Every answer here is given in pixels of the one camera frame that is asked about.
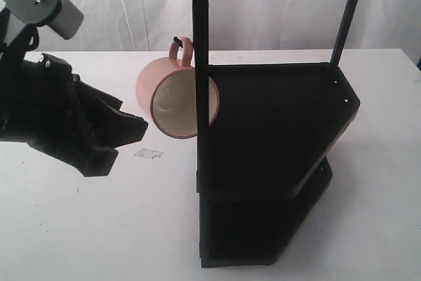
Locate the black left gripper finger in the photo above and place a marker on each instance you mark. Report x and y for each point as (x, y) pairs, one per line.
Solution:
(111, 126)
(95, 161)

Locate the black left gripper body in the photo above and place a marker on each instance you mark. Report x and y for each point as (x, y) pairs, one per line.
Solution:
(48, 107)

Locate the pink ceramic mug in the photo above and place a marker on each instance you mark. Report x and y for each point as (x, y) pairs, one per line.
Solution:
(166, 91)

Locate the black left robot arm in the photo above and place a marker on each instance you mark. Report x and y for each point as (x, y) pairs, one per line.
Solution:
(18, 38)

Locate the clear tape patch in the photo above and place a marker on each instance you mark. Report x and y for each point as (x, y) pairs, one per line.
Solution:
(148, 154)

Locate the black hook on rack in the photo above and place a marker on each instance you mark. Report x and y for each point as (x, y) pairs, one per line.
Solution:
(183, 42)

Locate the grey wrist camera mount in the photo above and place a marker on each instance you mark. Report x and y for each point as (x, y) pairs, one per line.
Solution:
(62, 16)

